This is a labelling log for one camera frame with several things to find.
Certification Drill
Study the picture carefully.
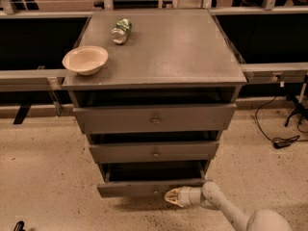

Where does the black object at floor corner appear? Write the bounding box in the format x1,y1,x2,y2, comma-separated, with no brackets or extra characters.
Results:
13,220,25,231

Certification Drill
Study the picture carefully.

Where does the grey drawer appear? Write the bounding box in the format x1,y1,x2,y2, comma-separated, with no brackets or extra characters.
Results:
73,104,236,134
90,141,218,163
97,160,210,197

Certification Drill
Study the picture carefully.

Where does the grey middle drawer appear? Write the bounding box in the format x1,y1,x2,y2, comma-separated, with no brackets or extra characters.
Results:
90,141,218,163

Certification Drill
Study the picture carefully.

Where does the grey metal railing left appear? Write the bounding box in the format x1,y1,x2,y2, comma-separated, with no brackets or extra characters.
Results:
0,12,91,91

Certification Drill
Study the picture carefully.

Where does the grey wooden drawer cabinet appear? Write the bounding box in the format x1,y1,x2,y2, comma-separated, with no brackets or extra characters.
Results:
62,9,247,178

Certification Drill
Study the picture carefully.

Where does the white ceramic bowl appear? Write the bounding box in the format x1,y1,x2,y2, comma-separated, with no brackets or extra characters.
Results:
63,46,109,76

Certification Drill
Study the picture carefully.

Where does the black power adapter with cable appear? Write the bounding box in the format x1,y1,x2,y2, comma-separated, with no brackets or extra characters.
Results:
253,97,300,150

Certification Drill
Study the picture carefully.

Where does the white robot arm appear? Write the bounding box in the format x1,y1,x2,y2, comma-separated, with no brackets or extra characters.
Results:
165,181,293,231

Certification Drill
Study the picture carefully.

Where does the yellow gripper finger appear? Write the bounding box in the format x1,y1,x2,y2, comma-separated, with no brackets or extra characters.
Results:
166,188,179,197
165,197,179,206

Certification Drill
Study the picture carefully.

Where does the grey top drawer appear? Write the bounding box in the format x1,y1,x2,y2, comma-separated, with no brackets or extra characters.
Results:
73,104,236,134

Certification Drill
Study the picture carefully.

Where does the grey bottom drawer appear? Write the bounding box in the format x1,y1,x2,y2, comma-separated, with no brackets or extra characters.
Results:
97,160,210,197

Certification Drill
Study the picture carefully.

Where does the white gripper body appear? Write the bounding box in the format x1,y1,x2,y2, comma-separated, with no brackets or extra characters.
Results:
177,187,203,207

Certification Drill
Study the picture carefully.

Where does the green soda can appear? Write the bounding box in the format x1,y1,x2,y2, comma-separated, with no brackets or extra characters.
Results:
111,18,133,44

